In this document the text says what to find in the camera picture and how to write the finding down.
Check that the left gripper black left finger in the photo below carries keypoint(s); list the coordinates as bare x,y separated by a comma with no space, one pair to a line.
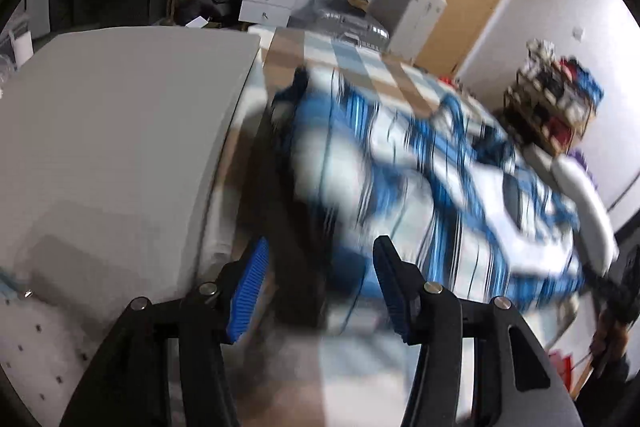
215,314

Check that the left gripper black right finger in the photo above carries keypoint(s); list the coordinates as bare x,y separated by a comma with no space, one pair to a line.
428,315

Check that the blue white plaid shirt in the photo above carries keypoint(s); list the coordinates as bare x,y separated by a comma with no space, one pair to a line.
449,190

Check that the right hand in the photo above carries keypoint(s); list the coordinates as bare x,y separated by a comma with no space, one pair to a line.
610,337

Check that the white pillow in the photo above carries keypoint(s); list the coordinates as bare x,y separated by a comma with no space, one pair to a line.
596,238

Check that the checkered bed cover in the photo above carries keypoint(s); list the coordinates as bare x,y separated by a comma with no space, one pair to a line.
350,370

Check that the wooden shoe rack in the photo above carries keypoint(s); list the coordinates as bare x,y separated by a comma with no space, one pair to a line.
552,100

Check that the silver hard suitcase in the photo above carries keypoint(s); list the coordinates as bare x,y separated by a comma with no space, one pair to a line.
340,20

